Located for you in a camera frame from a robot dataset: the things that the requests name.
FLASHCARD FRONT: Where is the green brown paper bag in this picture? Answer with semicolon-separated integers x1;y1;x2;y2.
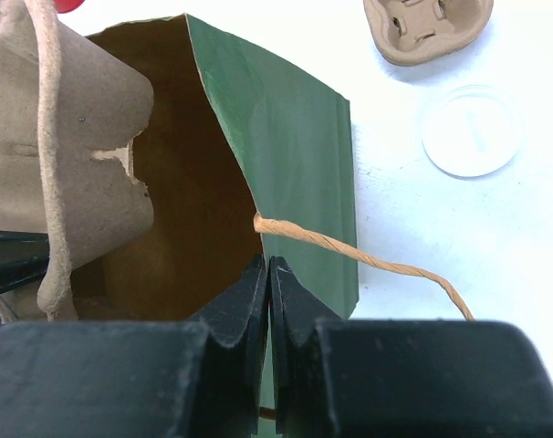
37;0;475;421

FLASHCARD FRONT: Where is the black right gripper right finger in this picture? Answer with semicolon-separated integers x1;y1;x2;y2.
268;257;553;437

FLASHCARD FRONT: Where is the brown pulp cup carrier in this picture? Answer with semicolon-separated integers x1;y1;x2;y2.
0;1;153;322

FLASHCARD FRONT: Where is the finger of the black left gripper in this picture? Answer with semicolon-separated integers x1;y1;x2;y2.
0;231;49;295

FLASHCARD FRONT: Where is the red straw holder cup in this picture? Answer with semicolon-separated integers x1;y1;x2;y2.
54;0;85;14

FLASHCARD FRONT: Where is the flat white plastic lid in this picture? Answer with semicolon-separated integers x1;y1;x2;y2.
421;85;524;178

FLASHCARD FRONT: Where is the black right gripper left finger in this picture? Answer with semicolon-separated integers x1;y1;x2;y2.
0;256;267;437

